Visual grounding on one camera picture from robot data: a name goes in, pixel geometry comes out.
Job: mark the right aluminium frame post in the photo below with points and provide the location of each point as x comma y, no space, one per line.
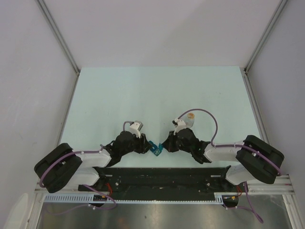
266,34

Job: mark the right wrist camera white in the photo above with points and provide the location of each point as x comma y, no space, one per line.
179,125

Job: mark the clear pill bottle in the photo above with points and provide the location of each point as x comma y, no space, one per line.
189,122

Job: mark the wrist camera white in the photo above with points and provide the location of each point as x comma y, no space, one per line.
179,125
135,128

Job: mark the white cable duct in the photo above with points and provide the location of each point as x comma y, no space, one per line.
97,199

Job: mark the gold bottle lid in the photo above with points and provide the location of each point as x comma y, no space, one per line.
191,115

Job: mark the left aluminium frame post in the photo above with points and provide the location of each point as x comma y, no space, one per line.
57,34

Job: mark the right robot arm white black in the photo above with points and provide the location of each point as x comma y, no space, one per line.
257,159

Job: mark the teal weekly pill organizer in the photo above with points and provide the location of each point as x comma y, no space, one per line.
156,149

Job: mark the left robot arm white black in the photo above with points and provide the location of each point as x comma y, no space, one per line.
65,167

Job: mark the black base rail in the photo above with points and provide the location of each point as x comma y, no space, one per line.
165,183

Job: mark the aluminium frame post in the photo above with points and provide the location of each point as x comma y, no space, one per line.
57,34
266,34

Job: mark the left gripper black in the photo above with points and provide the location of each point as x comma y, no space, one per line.
145,145

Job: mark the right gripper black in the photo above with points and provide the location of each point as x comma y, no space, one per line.
168,144

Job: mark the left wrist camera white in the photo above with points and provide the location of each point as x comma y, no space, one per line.
135,128

